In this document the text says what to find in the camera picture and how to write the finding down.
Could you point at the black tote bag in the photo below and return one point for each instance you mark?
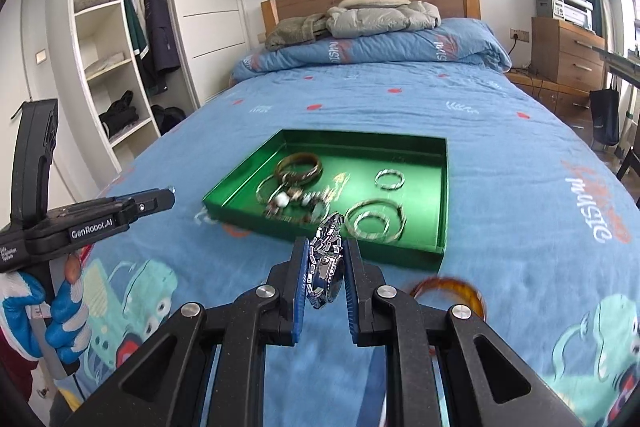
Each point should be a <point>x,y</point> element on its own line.
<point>604,112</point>

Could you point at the desk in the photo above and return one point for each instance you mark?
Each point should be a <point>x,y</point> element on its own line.
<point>622,64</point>

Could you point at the person's left hand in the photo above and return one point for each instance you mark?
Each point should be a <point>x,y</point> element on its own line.
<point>20,307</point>

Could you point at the black backpack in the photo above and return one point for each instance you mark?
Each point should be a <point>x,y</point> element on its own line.
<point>167,119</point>

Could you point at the folded light clothes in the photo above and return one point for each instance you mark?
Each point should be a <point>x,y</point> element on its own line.
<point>105,63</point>

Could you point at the green metal tray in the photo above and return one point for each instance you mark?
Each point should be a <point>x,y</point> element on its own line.
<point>410,212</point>

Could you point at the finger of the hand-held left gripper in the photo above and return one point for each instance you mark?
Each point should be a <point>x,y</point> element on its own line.
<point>150,204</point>

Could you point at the large thin silver bangle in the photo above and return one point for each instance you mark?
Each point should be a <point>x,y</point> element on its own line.
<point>348,219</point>

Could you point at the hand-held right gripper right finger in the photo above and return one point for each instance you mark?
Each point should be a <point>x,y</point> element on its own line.
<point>350,292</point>

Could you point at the hanging green and white garment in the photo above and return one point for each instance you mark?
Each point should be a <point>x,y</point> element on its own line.
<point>135,27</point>

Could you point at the amber resin bangle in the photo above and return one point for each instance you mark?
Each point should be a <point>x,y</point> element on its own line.
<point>465,289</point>

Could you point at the olive green garment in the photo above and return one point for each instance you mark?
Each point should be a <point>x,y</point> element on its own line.
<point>295,34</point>

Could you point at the low wooden nightstand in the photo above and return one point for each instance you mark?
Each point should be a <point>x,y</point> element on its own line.
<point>550,99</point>

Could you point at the wall light switch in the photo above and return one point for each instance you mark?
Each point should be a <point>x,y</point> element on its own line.
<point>41,57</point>

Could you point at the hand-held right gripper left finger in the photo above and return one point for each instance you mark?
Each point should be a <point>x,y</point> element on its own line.
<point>301,287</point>

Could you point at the folded blue duvet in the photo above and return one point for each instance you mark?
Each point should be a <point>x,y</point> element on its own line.
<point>400,52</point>

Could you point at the person's left forearm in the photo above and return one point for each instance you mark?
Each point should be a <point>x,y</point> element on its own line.
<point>15,372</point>

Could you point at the silver wristwatch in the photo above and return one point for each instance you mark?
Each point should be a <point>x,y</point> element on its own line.
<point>325,267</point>

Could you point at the white printer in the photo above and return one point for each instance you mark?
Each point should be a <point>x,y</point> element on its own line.
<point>562,7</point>

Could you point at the wall socket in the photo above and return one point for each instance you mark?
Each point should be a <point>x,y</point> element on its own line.
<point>519,35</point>

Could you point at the wooden drawer cabinet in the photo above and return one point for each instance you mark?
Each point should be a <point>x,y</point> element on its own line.
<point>565,57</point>

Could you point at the hanging dark jacket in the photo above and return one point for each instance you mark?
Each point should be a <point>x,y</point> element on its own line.
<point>160,37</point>

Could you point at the brown and green bangle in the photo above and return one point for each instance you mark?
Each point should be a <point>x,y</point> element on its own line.
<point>305,174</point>

